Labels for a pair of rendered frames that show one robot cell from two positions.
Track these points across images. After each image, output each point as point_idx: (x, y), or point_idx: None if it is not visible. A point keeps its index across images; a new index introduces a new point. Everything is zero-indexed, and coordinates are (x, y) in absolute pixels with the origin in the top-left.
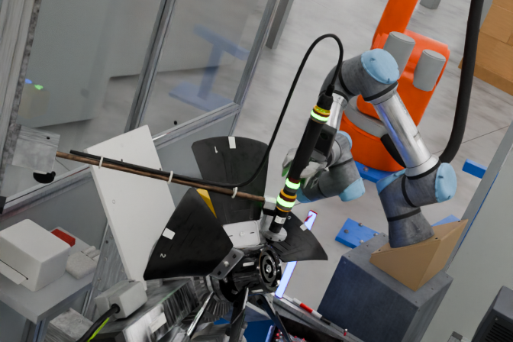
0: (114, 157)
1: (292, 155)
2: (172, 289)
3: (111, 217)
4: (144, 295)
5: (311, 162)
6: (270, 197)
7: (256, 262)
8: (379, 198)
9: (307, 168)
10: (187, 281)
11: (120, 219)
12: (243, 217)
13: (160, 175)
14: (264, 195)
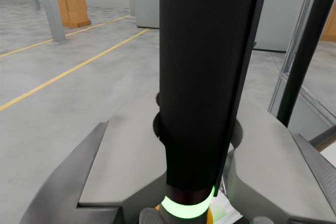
0: None
1: (275, 143)
2: (223, 171)
3: (328, 146)
4: (229, 147)
5: (155, 167)
6: (224, 219)
7: None
8: None
9: (150, 100)
10: (223, 190)
11: (330, 160)
12: (240, 222)
13: None
14: (241, 215)
